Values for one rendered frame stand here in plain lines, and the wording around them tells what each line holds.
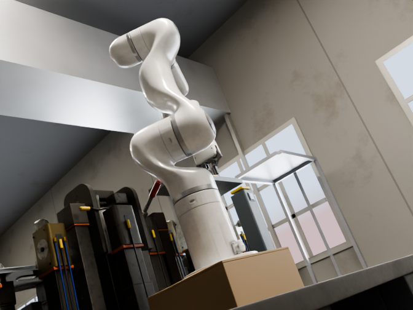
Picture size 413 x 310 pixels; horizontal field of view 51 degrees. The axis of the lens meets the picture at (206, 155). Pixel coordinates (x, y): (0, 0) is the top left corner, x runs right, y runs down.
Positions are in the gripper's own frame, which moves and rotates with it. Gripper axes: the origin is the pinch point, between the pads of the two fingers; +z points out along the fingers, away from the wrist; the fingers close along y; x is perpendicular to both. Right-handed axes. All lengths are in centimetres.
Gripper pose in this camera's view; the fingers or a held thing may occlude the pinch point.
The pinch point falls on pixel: (212, 173)
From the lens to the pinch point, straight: 164.1
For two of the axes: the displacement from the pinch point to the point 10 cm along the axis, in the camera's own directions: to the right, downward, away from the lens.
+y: -7.8, 4.6, 4.1
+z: 3.2, 8.7, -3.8
